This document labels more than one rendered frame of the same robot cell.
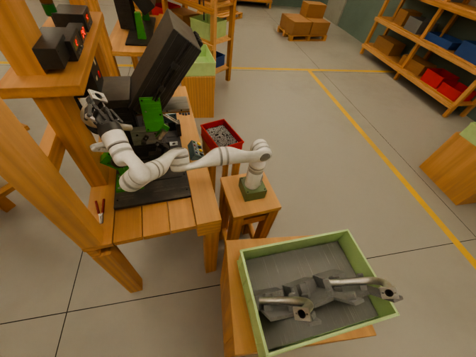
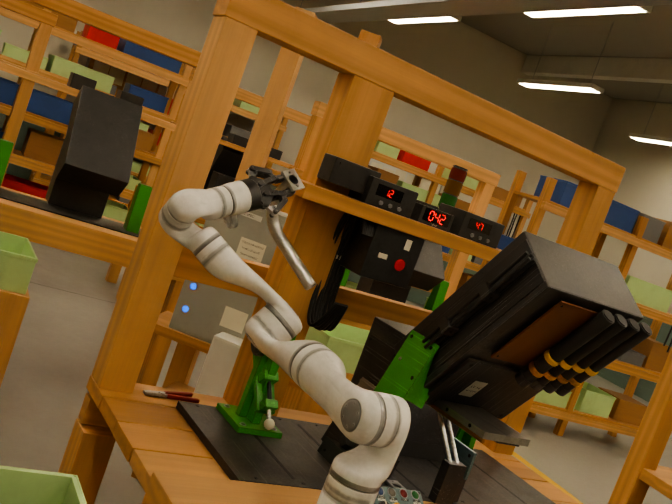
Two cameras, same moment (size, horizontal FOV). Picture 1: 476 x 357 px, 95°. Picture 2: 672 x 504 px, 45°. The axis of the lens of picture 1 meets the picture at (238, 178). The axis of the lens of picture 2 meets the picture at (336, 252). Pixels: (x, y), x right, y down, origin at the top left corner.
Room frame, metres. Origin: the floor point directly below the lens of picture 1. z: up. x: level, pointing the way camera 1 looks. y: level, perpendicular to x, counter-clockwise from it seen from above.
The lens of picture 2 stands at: (0.50, -1.41, 1.58)
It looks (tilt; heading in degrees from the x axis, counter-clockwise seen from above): 5 degrees down; 81
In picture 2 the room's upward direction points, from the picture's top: 20 degrees clockwise
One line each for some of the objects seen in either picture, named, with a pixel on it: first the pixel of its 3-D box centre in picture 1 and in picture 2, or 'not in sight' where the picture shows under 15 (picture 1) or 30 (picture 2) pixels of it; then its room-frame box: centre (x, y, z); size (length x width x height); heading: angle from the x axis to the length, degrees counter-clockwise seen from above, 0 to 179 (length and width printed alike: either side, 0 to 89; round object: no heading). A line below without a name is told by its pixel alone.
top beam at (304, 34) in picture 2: not in sight; (450, 103); (1.04, 0.95, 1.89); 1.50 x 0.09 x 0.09; 23
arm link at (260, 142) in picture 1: (259, 155); (370, 440); (0.88, -0.09, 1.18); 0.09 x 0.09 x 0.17; 24
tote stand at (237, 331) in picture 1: (275, 299); not in sight; (0.37, -0.38, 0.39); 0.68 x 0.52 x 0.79; 103
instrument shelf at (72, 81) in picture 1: (66, 43); (413, 226); (1.05, 0.91, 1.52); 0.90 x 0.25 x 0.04; 23
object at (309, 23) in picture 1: (304, 20); not in sight; (7.51, -1.15, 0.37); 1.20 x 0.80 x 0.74; 116
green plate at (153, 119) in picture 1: (152, 112); (413, 374); (1.11, 0.58, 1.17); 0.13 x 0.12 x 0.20; 23
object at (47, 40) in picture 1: (53, 51); (349, 175); (0.80, 0.76, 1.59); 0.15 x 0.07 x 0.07; 23
